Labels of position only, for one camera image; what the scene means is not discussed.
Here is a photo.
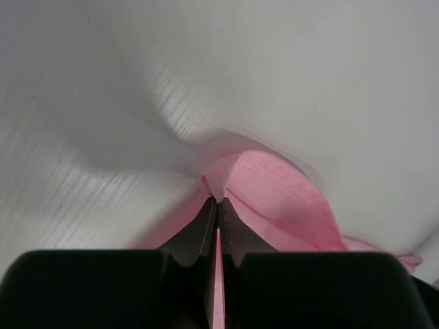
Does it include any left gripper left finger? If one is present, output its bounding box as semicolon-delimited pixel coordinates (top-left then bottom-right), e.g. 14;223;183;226
157;197;217;328

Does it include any pink t shirt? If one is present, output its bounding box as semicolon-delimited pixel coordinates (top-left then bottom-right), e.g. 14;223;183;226
137;137;433;328

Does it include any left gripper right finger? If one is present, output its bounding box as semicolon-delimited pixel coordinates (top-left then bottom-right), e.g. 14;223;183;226
217;198;276;328

